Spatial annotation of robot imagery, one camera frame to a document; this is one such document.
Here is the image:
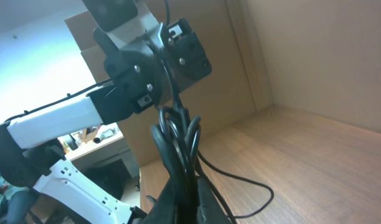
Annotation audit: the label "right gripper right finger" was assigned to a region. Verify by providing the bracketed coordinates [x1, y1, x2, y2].
[196, 177, 231, 224]

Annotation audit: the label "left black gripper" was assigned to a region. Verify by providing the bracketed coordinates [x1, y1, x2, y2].
[88, 18, 212, 124]

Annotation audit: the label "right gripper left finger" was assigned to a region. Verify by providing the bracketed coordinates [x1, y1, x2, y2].
[141, 179, 181, 224]

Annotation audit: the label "black usb cables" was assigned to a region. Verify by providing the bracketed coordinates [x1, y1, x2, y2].
[149, 46, 275, 224]

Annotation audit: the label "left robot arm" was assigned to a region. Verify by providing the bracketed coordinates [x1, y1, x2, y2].
[0, 19, 214, 223]

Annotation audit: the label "background white desk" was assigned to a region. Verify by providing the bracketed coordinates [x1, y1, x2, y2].
[65, 123, 124, 161]

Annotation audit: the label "brown cardboard panel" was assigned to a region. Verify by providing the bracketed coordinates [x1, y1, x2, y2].
[64, 0, 274, 169]

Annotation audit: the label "person in blue clothing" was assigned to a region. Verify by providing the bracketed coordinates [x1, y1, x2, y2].
[0, 173, 37, 224]

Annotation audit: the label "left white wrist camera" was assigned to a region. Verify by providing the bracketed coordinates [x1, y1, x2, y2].
[83, 0, 159, 49]

